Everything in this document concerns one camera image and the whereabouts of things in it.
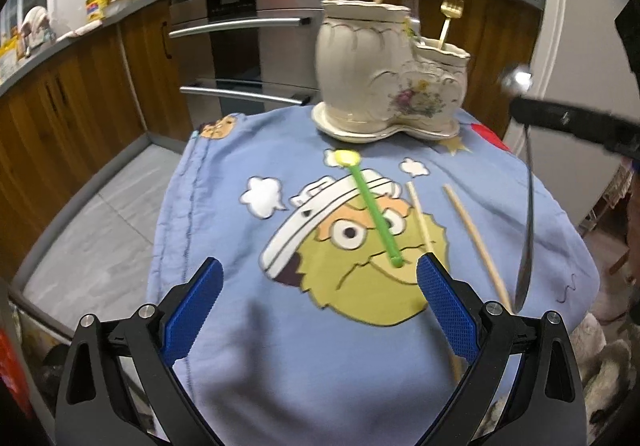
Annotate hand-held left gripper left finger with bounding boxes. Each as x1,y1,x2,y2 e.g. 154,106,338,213
54,256,224,446

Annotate cream ceramic saucer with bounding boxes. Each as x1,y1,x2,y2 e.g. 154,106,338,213
311,101,460,143

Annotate pale rag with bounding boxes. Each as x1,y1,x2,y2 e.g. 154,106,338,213
62,22,103,38

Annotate stainless steel built-in oven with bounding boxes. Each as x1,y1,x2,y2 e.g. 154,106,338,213
167,0,327,123

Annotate silver spoon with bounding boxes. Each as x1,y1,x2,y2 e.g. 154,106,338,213
502,63,539,314

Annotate green spoon with yellow head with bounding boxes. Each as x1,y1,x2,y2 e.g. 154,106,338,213
334,149,406,269

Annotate white dish cloth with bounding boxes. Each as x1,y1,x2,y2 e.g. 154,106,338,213
22,6,57,44

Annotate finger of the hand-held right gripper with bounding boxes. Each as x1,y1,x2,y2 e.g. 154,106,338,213
510,96,640,155

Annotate blue cartoon printed cloth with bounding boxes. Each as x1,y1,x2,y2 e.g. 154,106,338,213
145,106,602,446

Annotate wooden kitchen cabinets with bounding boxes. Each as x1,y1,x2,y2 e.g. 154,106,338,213
0,0,543,277

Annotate beige fuzzy cloth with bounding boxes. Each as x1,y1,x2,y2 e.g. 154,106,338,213
570,311,633,427

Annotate cream floral ceramic utensil holder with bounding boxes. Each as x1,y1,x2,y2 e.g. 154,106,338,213
315,0,472,128

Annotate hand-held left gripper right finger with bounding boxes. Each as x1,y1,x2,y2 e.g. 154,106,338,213
416,252,588,446

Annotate gold fork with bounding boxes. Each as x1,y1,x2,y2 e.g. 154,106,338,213
439,0,466,50

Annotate red object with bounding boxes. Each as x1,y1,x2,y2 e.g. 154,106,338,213
0,326,31,419

